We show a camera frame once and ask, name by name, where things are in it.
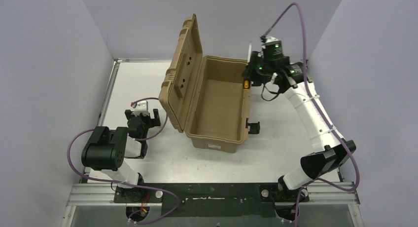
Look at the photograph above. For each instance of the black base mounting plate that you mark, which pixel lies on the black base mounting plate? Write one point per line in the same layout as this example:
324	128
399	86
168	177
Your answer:
266	200

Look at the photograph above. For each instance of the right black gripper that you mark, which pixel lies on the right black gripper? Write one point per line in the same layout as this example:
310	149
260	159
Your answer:
255	60

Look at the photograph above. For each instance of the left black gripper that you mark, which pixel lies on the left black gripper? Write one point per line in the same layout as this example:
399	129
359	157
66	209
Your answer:
141	116

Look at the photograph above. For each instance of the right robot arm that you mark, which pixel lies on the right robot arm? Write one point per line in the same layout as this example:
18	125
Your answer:
330	148

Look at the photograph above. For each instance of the tan plastic tool box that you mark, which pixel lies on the tan plastic tool box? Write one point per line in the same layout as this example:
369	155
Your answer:
204	96

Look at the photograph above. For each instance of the aluminium front rail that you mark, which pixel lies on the aluminium front rail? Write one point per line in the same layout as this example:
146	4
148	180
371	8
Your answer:
100	194

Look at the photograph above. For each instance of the yellow black handled screwdriver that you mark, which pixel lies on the yellow black handled screwdriver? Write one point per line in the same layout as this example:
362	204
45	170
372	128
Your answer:
245	73

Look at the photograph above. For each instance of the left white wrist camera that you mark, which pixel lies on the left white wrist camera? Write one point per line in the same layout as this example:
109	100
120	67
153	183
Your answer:
140	108

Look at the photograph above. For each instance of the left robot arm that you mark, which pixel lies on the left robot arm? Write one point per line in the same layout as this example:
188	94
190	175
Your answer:
106	151

